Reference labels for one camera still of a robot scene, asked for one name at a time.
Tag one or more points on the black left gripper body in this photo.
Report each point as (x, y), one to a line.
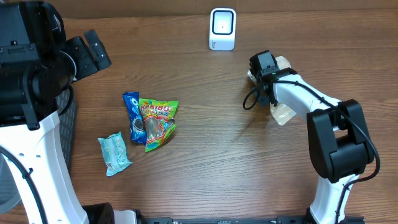
(86, 63)

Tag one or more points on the blue Oreo packet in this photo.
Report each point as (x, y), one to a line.
(137, 129)

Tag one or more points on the green Haribo gummy bag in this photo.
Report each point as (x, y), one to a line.
(159, 118)

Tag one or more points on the teal snack packet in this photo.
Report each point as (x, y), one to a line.
(114, 154)

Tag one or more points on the beige pastry snack bag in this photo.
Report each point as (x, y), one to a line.
(281, 113)

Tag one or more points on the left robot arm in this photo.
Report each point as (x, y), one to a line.
(38, 63)

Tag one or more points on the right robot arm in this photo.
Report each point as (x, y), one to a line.
(341, 151)

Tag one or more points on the white barcode scanner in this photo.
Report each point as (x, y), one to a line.
(222, 31)

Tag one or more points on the cardboard back board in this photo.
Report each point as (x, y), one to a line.
(88, 9)

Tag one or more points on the grey plastic mesh basket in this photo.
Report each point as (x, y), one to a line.
(9, 193)

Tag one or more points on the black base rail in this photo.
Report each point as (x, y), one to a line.
(248, 220)

